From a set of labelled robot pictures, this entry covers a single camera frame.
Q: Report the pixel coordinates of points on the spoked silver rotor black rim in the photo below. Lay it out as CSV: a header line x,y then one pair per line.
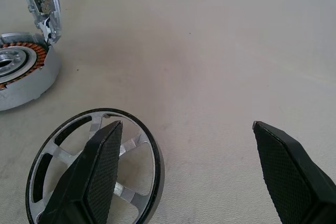
x,y
61,155

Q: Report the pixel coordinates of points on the silver stator housing copper windings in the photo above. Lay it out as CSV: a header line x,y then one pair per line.
x,y
34,87

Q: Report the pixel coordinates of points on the silver motor cover circuit board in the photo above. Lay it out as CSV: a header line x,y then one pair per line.
x,y
53,6

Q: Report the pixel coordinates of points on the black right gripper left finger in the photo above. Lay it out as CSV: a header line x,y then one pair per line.
x,y
86,182

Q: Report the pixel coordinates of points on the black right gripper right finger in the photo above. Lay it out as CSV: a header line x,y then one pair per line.
x,y
291,182

